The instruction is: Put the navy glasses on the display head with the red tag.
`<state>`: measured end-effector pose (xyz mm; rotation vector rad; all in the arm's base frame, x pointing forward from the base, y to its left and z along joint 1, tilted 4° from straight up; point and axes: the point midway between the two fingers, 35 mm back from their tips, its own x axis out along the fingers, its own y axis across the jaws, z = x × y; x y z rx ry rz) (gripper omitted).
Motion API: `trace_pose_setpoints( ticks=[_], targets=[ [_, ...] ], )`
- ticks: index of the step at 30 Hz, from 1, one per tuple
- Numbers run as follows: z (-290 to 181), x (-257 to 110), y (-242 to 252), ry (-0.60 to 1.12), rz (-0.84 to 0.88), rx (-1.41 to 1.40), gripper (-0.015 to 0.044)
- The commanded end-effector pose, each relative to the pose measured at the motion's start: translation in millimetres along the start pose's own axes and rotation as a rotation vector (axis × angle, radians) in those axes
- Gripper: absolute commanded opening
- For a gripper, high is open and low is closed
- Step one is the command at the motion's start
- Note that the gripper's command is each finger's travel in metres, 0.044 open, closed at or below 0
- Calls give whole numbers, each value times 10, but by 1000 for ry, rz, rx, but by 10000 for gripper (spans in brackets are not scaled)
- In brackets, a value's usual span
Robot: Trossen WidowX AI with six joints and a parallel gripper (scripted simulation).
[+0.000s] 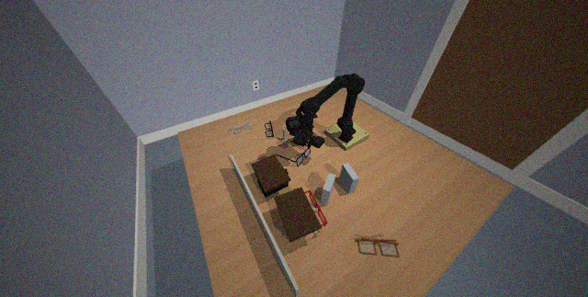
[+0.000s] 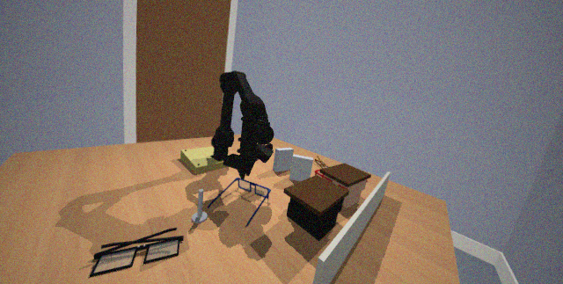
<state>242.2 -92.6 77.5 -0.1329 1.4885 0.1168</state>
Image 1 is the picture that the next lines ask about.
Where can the black-framed glasses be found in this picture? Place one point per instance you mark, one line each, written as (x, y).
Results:
(269, 133)

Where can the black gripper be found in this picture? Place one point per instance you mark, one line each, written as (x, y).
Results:
(313, 140)

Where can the long white flat bar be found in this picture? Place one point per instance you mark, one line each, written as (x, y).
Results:
(294, 286)

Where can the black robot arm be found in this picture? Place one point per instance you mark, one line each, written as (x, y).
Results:
(354, 85)

